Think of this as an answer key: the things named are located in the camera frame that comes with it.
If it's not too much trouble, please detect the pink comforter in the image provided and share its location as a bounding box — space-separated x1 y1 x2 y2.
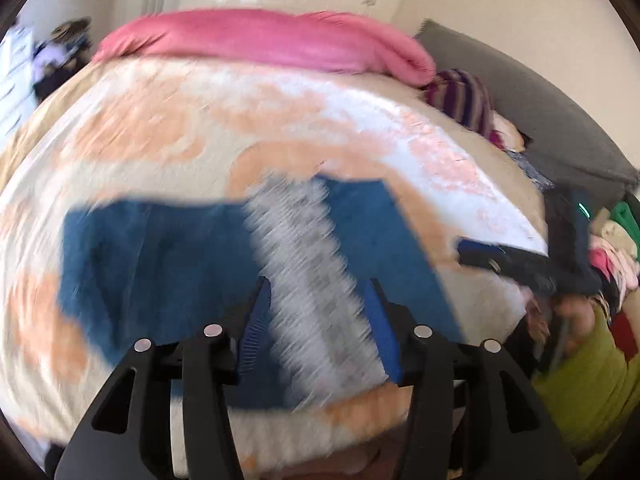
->
92 7 436 86

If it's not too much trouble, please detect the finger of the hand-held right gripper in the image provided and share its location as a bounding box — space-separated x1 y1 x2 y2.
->
456 237 553 281

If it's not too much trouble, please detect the peach and white fleece blanket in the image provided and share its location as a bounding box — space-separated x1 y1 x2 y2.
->
0 55 551 466

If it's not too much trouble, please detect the dark green garment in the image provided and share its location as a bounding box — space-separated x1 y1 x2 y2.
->
610 200 640 261

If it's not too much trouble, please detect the red cloth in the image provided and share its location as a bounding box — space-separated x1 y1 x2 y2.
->
607 300 640 361

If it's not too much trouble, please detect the striped purple cloth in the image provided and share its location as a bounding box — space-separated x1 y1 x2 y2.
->
425 69 496 138

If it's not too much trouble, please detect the cream and magenta cloth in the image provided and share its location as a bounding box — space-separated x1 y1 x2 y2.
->
487 112 533 153

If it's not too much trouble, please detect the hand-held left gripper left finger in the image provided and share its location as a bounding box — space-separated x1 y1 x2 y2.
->
54 276 273 480

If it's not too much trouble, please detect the lime green cloth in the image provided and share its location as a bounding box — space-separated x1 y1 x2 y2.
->
530 305 640 461

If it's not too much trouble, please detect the grey padded headboard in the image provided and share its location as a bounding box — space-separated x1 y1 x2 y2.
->
415 19 640 201

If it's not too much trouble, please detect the white dresser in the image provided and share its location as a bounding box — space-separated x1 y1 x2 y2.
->
0 25 38 136

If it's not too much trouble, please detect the blue patterned cloth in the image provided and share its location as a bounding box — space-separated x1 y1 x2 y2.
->
507 150 556 193

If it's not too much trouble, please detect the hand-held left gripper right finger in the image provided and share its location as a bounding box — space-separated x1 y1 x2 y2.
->
364 277 581 480

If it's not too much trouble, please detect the pile of coloured clothes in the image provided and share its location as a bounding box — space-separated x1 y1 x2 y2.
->
590 220 640 292

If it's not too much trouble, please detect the person's right hand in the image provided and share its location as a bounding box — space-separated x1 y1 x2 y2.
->
525 292 601 361

